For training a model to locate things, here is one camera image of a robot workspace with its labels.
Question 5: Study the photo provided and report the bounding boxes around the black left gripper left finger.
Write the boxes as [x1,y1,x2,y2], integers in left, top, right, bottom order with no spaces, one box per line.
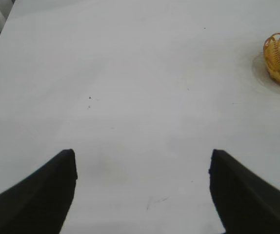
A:
[0,148,79,234]

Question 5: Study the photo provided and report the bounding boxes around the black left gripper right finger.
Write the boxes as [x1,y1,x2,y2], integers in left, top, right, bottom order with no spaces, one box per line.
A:
[208,149,280,234]

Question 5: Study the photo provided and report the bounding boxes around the yellow woven plastic basket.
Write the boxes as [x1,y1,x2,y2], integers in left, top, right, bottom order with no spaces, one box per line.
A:
[262,29,280,88]

